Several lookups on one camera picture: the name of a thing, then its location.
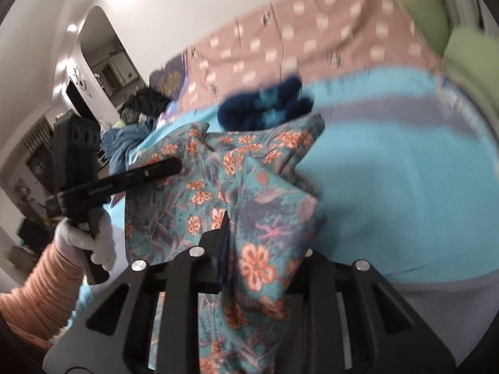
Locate green pillow lower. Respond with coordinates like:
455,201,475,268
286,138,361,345
443,27,498,114

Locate black clothes pile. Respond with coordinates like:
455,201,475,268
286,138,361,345
119,87,172,124

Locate teal grey geometric bedspread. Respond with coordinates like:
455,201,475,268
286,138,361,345
108,69,498,363

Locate left white gloved hand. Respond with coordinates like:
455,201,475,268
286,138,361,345
53,209,116,272

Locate green pillow upper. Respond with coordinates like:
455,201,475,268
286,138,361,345
398,0,451,57

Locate pink polka dot sheet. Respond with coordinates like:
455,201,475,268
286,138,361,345
179,0,440,112

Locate teal floral garment orange flowers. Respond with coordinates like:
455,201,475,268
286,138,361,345
124,114,327,373

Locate blue knitted blanket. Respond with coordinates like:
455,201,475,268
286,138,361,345
101,123,153,175

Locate green pillow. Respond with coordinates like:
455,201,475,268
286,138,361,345
443,27,498,114
398,0,451,57

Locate left forearm salmon ribbed sleeve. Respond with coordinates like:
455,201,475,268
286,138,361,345
1,244,83,351

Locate purple gold patterned cushion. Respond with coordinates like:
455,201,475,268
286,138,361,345
149,51,187,100

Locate navy star plush toy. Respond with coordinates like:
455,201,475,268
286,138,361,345
217,75,314,132

